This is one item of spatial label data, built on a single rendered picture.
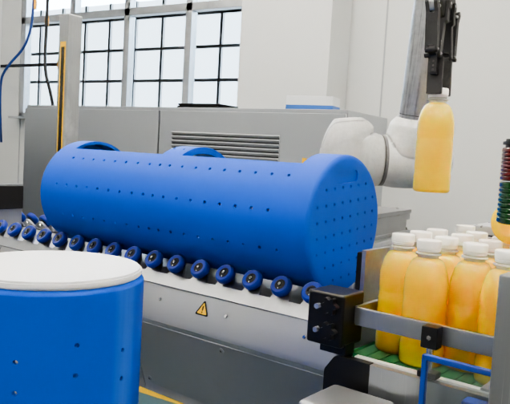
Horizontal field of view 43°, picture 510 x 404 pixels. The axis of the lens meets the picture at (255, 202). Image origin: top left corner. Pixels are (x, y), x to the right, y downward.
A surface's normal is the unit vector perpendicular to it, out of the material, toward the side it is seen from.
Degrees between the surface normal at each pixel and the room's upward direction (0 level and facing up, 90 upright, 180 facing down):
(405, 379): 90
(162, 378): 109
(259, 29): 90
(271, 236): 100
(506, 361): 90
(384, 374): 90
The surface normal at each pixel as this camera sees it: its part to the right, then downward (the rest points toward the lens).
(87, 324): 0.60, 0.09
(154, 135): -0.52, 0.04
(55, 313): 0.36, 0.09
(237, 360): -0.61, 0.35
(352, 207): 0.78, 0.09
